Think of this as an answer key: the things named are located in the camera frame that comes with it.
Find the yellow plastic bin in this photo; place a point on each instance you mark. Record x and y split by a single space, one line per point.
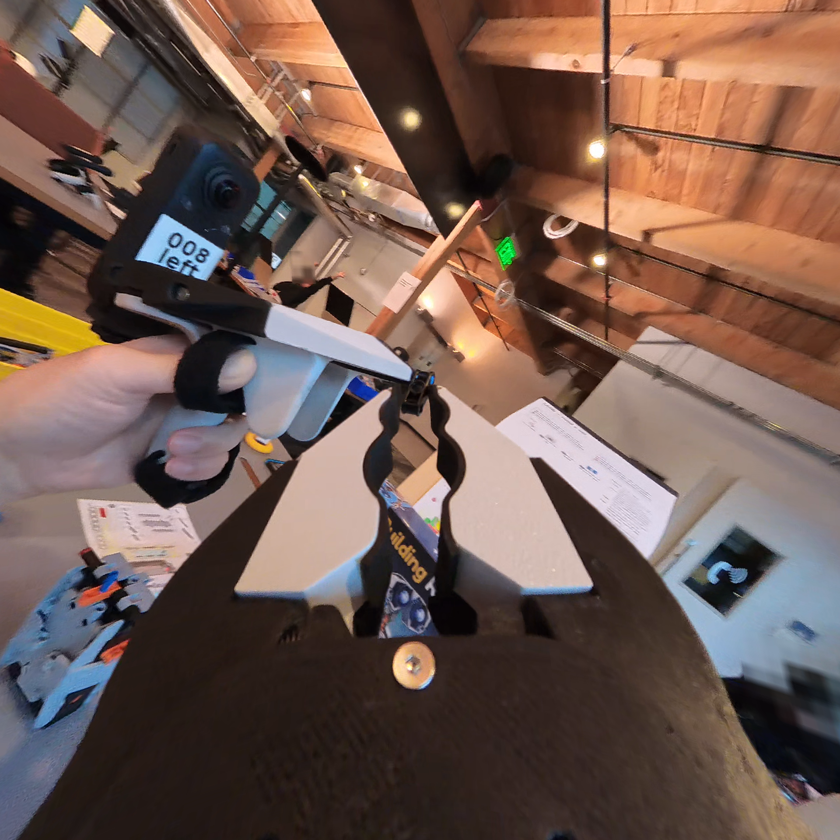
39 321

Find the white paper on post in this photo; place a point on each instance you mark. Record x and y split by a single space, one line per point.
400 293

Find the small black and blue brick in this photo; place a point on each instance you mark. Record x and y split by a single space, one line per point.
418 388

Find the brown background table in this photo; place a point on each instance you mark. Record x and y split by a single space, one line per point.
33 177

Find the grey blue brick model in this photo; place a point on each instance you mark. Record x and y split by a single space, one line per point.
65 630

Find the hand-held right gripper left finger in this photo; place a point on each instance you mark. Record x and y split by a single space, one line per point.
308 525

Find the yellow tape roll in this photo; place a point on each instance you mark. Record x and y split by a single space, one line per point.
260 443

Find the silver air duct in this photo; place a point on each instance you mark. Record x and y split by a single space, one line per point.
387 197

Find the open white instruction booklet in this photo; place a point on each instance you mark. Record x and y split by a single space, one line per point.
131 531

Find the dark blue robot kit box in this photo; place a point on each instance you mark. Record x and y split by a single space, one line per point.
407 577

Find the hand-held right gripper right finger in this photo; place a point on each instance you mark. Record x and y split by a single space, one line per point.
512 525

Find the white instruction sign board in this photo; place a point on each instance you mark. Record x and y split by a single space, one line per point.
590 472

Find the wooden post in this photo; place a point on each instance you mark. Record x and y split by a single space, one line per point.
436 266

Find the green exit sign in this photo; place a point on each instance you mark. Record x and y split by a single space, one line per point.
506 253

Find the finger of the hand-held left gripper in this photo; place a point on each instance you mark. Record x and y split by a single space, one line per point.
325 407
328 338

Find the grey desk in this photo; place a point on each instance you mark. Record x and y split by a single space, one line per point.
39 525

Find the person's left hand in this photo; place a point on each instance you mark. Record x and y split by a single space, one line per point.
79 413

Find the dark framed wall picture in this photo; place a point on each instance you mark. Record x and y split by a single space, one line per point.
732 571

